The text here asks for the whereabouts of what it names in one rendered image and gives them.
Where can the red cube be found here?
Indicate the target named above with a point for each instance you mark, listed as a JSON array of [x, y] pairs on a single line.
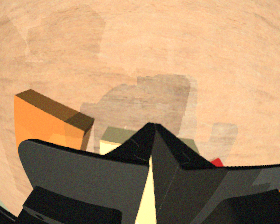
[[217, 162]]

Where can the orange square block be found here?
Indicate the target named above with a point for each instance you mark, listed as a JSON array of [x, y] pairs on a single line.
[[37, 116]]

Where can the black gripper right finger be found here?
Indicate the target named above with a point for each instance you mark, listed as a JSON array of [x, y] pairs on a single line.
[[187, 187]]

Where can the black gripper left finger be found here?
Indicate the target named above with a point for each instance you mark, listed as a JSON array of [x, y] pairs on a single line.
[[116, 179]]

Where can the pale yellow board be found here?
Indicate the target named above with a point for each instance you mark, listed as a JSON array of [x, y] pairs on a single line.
[[113, 137]]

